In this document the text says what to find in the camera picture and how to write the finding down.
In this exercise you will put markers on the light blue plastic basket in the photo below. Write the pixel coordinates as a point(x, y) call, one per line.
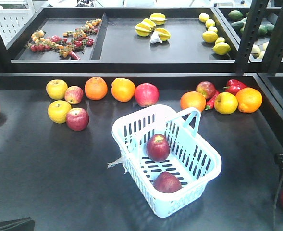
point(192, 159)

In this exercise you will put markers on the dark red apple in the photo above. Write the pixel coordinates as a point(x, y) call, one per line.
point(207, 89)
point(157, 148)

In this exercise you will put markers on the orange right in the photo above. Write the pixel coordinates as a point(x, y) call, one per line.
point(249, 100)

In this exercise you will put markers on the orange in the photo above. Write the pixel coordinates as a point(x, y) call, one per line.
point(122, 89)
point(249, 100)
point(193, 99)
point(96, 88)

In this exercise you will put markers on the yellow round fruit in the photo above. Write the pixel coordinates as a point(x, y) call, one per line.
point(225, 103)

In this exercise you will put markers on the red bell pepper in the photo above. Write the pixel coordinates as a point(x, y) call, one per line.
point(233, 86)

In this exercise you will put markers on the red chili pepper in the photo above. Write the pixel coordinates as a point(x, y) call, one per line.
point(211, 101)

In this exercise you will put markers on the yellow lemon front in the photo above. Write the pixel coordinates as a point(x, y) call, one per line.
point(221, 48)

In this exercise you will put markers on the black upper fruit shelf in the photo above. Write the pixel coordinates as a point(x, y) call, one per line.
point(119, 49)

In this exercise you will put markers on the yellow lemon large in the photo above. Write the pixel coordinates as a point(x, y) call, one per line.
point(210, 36)

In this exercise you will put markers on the pink red apple middle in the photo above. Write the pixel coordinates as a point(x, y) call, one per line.
point(146, 94)

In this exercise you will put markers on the clear plastic tag strip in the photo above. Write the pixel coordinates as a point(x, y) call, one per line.
point(121, 160)

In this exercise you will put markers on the yellow starfruit right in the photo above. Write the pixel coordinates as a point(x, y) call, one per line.
point(163, 34)

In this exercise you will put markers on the orange back middle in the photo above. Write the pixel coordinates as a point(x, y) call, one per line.
point(122, 89)

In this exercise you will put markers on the white garlic bulb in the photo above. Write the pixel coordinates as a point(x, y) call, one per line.
point(155, 38)

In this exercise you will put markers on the orange back left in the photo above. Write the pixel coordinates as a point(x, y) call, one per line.
point(96, 88)

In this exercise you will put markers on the red apple beside yellow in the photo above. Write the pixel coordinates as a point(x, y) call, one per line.
point(77, 119)

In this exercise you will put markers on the small pink apple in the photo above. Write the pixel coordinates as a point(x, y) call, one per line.
point(74, 95)

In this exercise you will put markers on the yellow apple front left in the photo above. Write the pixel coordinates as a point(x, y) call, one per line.
point(57, 111)

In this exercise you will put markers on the yellow apple back left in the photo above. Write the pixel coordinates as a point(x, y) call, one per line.
point(56, 89)

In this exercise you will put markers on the cherry tomato vine cluster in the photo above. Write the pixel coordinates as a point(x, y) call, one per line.
point(69, 44)

